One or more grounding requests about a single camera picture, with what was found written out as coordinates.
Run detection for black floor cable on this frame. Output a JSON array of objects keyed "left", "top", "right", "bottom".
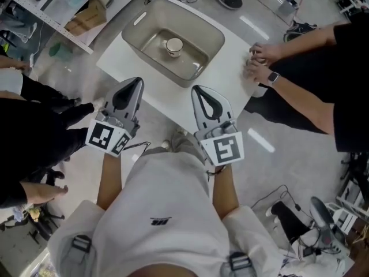
[{"left": 250, "top": 184, "right": 315, "bottom": 222}]

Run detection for white metal shelf rack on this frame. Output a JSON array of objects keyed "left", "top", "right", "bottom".
[{"left": 0, "top": 0, "right": 112, "bottom": 55}]

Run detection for dark wrist bracelet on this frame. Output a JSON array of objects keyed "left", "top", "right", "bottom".
[{"left": 206, "top": 165, "right": 226, "bottom": 177}]

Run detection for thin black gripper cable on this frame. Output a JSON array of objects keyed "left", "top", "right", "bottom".
[{"left": 123, "top": 141, "right": 152, "bottom": 156}]

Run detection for person's left forearm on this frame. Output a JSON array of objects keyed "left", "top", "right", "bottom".
[{"left": 96, "top": 151, "right": 128, "bottom": 211}]

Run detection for green plastic container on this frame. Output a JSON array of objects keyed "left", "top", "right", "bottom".
[{"left": 48, "top": 42, "right": 71, "bottom": 62}]

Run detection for grey curved device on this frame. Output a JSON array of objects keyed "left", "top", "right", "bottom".
[{"left": 309, "top": 196, "right": 347, "bottom": 255}]

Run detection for small grey box device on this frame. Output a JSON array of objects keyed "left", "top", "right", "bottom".
[{"left": 277, "top": 0, "right": 300, "bottom": 26}]

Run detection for white table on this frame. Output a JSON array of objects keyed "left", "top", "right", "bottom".
[{"left": 96, "top": 0, "right": 270, "bottom": 136}]

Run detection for brown cardboard box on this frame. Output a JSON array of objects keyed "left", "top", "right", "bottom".
[{"left": 64, "top": 0, "right": 108, "bottom": 36}]

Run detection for person's right forearm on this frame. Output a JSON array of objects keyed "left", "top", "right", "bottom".
[{"left": 208, "top": 164, "right": 242, "bottom": 220}]

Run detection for white shelf unit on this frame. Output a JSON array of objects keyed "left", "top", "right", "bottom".
[{"left": 325, "top": 201, "right": 359, "bottom": 235}]

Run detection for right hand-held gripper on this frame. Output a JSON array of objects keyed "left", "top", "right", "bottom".
[{"left": 190, "top": 85, "right": 246, "bottom": 167}]

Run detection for person's grey trousers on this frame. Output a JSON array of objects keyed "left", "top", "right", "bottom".
[{"left": 141, "top": 130, "right": 206, "bottom": 167}]

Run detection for person's white shirt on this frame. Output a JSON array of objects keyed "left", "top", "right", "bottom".
[{"left": 47, "top": 147, "right": 289, "bottom": 277}]

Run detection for grey plastic basket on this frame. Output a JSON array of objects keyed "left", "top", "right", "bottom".
[{"left": 121, "top": 0, "right": 226, "bottom": 89}]

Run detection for grey strap buckle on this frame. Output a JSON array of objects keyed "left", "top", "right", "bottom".
[
  {"left": 220, "top": 251, "right": 256, "bottom": 277},
  {"left": 70, "top": 234, "right": 93, "bottom": 271}
]

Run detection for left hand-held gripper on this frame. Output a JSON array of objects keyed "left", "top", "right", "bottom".
[{"left": 85, "top": 77, "right": 144, "bottom": 158}]

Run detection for white cup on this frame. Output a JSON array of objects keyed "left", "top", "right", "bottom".
[{"left": 160, "top": 38, "right": 183, "bottom": 59}]

